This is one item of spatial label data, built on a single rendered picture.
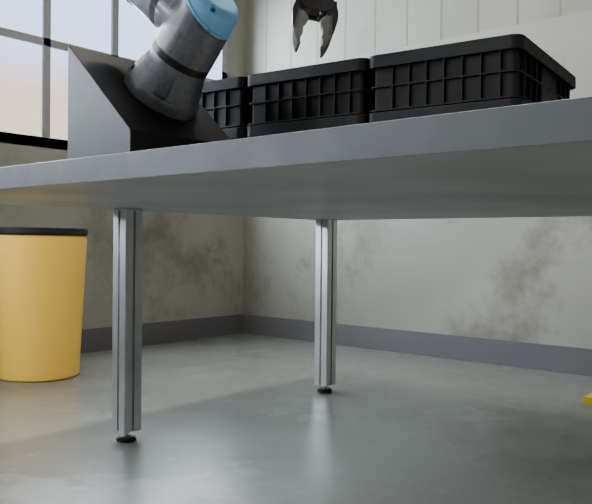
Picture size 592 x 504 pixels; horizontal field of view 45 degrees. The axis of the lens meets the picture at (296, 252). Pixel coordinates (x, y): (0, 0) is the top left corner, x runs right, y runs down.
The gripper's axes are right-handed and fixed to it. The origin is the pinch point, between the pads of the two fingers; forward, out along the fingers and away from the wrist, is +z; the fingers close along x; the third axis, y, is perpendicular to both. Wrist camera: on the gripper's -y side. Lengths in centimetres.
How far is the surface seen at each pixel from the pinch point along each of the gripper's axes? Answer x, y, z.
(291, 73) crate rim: 4.7, -9.7, 8.8
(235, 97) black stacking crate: 14.4, 2.3, 13.4
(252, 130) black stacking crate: 10.1, -2.6, 20.7
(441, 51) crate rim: -18.3, -33.1, 5.6
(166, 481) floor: 16, 16, 103
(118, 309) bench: 34, 52, 68
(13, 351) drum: 75, 146, 99
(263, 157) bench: 15, -68, 35
